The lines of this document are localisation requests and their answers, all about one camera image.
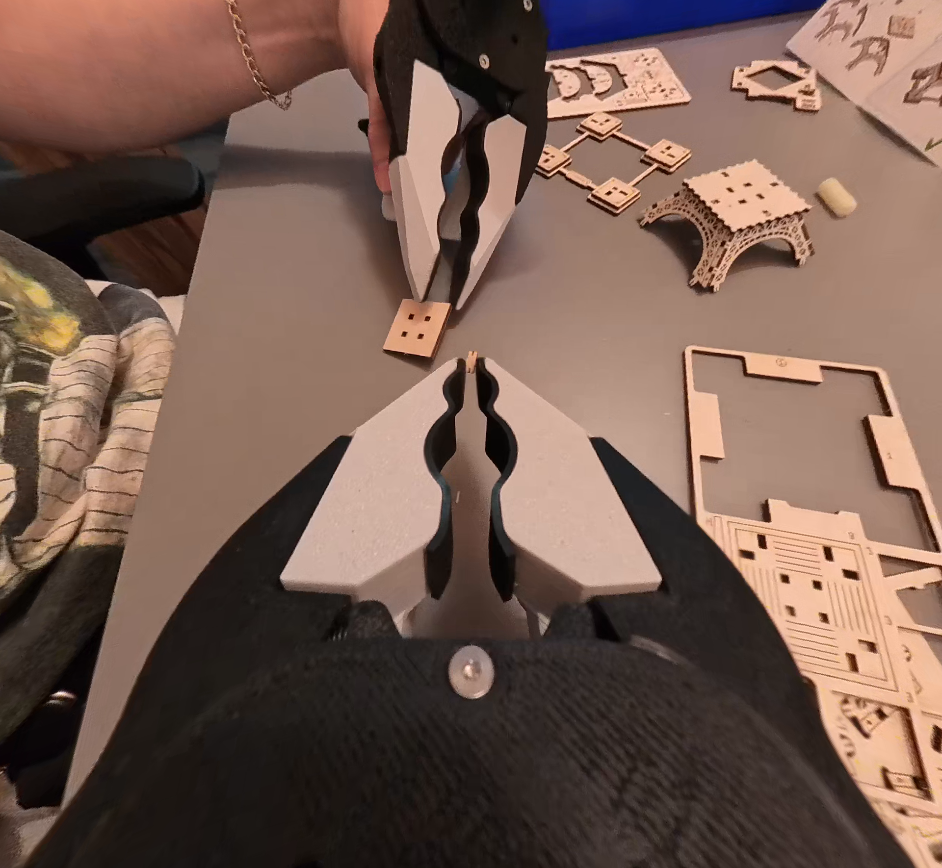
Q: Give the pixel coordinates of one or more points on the pale wax cylinder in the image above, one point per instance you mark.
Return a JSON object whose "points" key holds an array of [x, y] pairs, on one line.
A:
{"points": [[837, 197]]}

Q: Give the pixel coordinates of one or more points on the black chair armrest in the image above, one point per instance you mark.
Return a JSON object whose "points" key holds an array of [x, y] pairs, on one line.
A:
{"points": [[96, 195]]}

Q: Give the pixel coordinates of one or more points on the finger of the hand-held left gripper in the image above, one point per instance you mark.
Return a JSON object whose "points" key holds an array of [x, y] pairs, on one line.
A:
{"points": [[419, 147], [504, 162]]}

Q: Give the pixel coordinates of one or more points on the person's printed shirt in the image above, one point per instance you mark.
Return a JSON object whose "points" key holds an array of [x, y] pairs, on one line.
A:
{"points": [[73, 397]]}

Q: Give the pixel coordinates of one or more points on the person's left hand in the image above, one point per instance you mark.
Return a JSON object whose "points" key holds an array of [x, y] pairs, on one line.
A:
{"points": [[338, 0]]}

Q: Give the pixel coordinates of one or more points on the person's left forearm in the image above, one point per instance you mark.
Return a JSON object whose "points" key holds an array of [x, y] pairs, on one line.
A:
{"points": [[110, 51]]}

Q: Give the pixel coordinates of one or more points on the wooden four-pad square frame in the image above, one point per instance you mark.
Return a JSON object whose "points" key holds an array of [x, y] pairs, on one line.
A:
{"points": [[629, 200]]}

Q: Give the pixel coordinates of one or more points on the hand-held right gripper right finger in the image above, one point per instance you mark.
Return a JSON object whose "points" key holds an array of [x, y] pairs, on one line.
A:
{"points": [[574, 507]]}

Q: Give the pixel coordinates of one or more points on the wooden sheet with arch parts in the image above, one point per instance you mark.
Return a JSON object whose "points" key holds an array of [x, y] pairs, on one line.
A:
{"points": [[670, 95]]}

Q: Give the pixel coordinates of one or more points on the wooden lattice tower base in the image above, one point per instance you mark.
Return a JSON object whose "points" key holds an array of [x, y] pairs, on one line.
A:
{"points": [[786, 204]]}

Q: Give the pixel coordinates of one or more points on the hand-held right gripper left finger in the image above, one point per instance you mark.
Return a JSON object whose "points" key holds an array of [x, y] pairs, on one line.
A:
{"points": [[368, 507]]}

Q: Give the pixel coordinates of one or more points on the paper instruction booklet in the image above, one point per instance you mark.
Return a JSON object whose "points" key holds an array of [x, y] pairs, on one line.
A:
{"points": [[824, 44]]}

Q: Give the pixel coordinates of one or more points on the punched-out wooden parts sheet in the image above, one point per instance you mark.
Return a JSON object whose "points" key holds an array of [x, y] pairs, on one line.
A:
{"points": [[780, 366]]}

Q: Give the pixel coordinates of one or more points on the wooden piece with diamond hole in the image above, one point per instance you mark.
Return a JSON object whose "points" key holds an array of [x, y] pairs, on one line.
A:
{"points": [[743, 82]]}

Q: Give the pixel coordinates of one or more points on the small square wooden plate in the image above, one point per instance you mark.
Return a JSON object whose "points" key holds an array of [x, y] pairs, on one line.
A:
{"points": [[416, 325]]}

